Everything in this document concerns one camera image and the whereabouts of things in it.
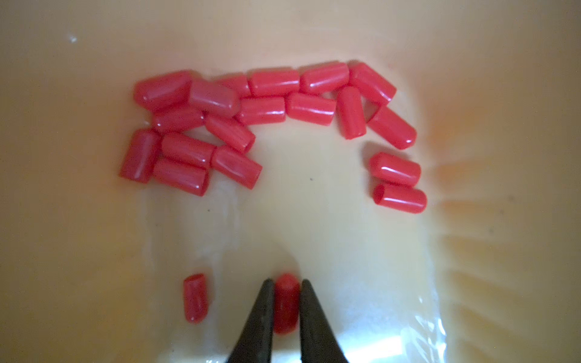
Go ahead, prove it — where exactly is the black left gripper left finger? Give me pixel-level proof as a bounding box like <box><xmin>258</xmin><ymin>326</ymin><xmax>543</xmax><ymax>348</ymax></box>
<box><xmin>227</xmin><ymin>278</ymin><xmax>275</xmax><ymax>363</ymax></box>

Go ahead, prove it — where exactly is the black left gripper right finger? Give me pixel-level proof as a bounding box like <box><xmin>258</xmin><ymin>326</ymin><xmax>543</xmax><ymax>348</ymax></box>
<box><xmin>299</xmin><ymin>279</ymin><xmax>348</xmax><ymax>363</ymax></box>

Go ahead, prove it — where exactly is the lone red sleeve in tray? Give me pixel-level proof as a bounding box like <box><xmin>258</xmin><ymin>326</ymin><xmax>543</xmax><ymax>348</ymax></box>
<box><xmin>182</xmin><ymin>273</ymin><xmax>209</xmax><ymax>324</ymax></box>

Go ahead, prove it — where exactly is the yellow plastic tray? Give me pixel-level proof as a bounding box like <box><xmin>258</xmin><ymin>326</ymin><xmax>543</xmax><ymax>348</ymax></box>
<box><xmin>1</xmin><ymin>1</ymin><xmax>580</xmax><ymax>362</ymax></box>

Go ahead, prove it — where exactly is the red sleeve pile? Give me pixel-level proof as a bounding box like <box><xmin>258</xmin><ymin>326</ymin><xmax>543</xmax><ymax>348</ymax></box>
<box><xmin>133</xmin><ymin>61</ymin><xmax>418</xmax><ymax>196</ymax></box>

